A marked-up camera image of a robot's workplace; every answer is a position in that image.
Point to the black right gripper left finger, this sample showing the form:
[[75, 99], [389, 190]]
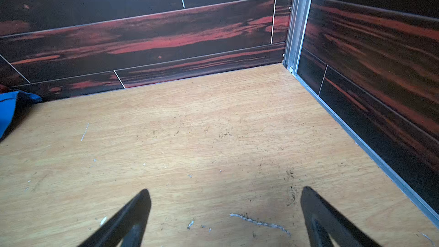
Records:
[[127, 227]]

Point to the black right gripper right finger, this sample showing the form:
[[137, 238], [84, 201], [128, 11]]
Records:
[[326, 225]]

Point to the blue cloth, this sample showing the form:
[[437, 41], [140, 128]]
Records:
[[13, 105]]

